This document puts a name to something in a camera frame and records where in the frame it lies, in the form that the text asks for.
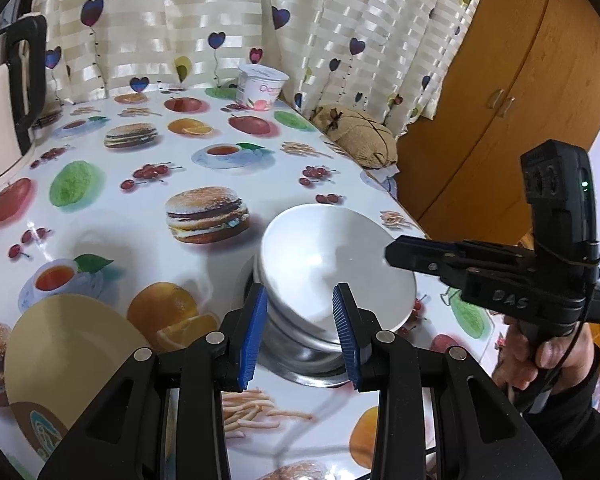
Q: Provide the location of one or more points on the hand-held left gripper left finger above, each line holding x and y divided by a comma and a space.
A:
252, 340

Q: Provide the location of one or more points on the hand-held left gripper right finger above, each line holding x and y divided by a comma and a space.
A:
345, 340

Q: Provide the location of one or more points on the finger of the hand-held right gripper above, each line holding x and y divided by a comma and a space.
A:
430, 257

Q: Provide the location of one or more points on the metal bowl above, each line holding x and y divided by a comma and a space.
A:
305, 360

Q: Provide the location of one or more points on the white ceramic bowl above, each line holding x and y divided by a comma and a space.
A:
330, 255

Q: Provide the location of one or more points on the beige plate blue print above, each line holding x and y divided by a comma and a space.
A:
75, 345

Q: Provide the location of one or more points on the person's right forearm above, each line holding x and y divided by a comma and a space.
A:
565, 425

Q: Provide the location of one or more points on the person's right hand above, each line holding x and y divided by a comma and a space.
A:
517, 360

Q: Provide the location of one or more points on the brown knit cushion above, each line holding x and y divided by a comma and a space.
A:
360, 135

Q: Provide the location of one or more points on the wooden cabinet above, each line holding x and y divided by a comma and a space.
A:
505, 85

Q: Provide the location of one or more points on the fruit print tablecloth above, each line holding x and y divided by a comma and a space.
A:
130, 200

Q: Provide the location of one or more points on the white yogurt cup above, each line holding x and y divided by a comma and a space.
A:
261, 87

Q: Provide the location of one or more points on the striped curtain with hearts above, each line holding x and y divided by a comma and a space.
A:
240, 15

